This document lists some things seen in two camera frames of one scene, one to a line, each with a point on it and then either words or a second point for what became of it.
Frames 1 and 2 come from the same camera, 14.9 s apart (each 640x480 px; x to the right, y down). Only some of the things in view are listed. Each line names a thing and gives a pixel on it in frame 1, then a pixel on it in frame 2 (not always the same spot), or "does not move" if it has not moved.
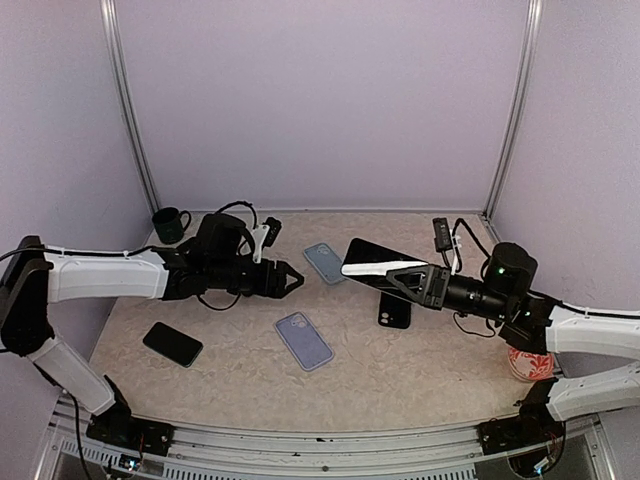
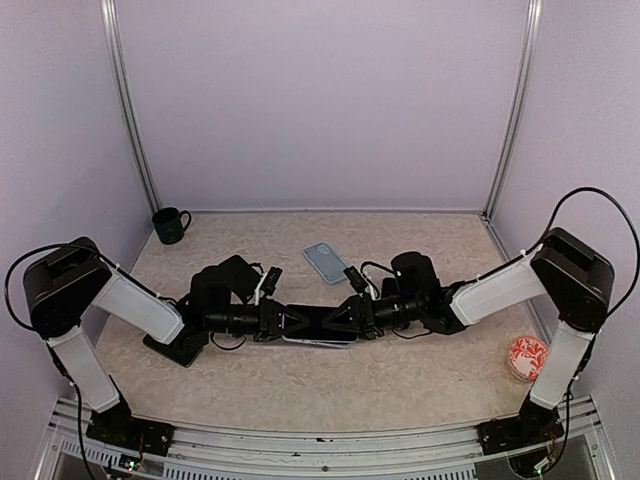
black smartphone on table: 173,344 does not move
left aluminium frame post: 109,16 does not move
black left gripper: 277,289 → 270,312
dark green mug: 169,224 does not move
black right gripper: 428,283 → 368,328
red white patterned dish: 531,367 does not move
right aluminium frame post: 534,17 does not move
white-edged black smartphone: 360,251 → 316,330
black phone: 308,347 → 340,345
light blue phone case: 327,261 does not move
